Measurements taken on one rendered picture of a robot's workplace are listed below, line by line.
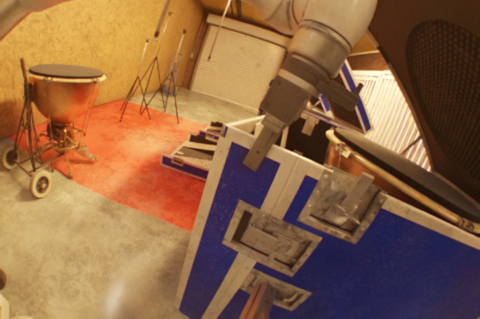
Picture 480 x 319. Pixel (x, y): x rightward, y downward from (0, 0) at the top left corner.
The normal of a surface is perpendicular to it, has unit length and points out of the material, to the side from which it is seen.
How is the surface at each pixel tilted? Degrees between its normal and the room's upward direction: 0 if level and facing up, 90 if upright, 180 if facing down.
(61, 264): 0
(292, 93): 90
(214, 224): 90
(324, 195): 90
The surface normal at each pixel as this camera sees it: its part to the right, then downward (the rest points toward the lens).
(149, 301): 0.31, -0.91
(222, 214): -0.37, 0.17
